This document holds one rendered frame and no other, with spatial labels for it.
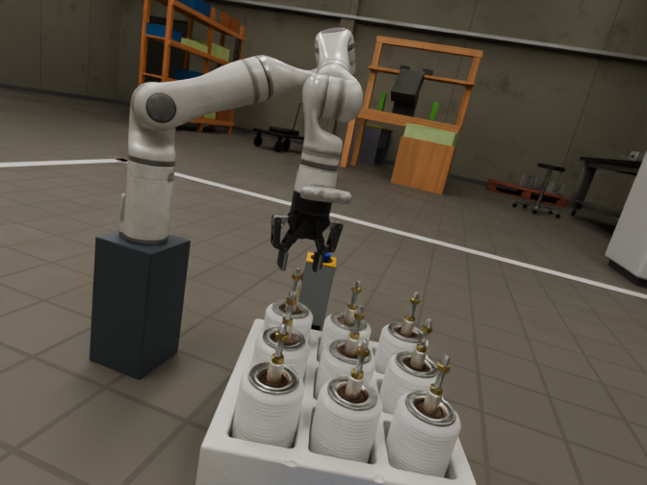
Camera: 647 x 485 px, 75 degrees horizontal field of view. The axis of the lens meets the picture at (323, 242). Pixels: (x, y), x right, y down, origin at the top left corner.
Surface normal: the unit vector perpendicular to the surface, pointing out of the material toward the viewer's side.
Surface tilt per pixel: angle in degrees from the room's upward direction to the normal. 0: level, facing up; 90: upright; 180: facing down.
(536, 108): 90
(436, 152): 90
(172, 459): 0
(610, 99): 90
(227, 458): 90
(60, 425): 0
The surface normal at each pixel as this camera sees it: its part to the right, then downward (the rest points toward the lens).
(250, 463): -0.04, 0.27
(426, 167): -0.33, 0.20
